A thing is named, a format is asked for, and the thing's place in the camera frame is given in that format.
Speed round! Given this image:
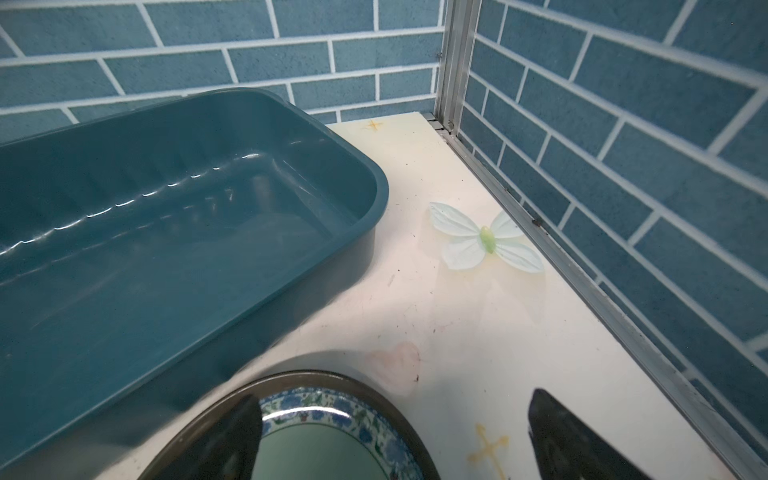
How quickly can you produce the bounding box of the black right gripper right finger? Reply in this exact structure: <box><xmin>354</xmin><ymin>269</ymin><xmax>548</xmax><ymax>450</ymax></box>
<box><xmin>528</xmin><ymin>388</ymin><xmax>649</xmax><ymax>480</ymax></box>

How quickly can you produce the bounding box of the green blue floral plate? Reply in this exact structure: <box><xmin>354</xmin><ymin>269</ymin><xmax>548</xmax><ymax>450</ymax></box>
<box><xmin>175</xmin><ymin>370</ymin><xmax>439</xmax><ymax>479</ymax></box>

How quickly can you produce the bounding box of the teal plastic bin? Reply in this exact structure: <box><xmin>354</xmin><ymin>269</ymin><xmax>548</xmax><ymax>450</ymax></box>
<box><xmin>1</xmin><ymin>88</ymin><xmax>389</xmax><ymax>479</ymax></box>

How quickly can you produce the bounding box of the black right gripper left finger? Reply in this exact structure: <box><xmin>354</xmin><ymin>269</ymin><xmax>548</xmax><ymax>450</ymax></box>
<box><xmin>152</xmin><ymin>395</ymin><xmax>263</xmax><ymax>479</ymax></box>

